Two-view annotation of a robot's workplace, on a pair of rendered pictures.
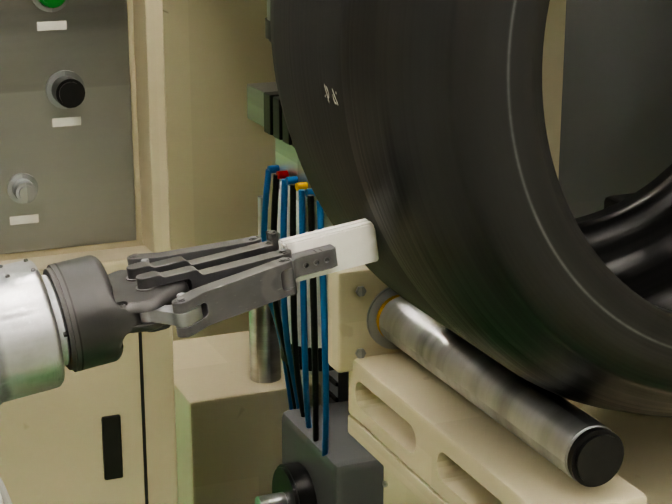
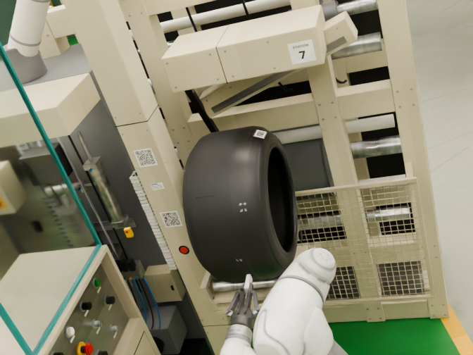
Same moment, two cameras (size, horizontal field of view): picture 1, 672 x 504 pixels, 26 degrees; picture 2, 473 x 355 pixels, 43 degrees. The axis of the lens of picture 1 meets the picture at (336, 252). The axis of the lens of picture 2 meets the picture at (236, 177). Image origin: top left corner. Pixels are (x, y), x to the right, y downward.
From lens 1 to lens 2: 1.67 m
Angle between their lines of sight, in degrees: 44
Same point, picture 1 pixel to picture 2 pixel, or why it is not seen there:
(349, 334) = (210, 296)
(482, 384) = (258, 284)
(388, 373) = (224, 296)
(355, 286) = (207, 287)
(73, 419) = not seen: outside the picture
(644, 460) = not seen: hidden behind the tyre
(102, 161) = (117, 308)
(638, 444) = not seen: hidden behind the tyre
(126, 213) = (125, 315)
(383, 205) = (258, 270)
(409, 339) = (227, 288)
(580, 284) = (286, 258)
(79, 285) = (245, 320)
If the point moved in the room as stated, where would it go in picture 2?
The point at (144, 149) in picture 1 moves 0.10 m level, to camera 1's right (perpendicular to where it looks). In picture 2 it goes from (125, 298) to (141, 281)
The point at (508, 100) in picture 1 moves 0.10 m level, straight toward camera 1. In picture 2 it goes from (275, 241) to (297, 248)
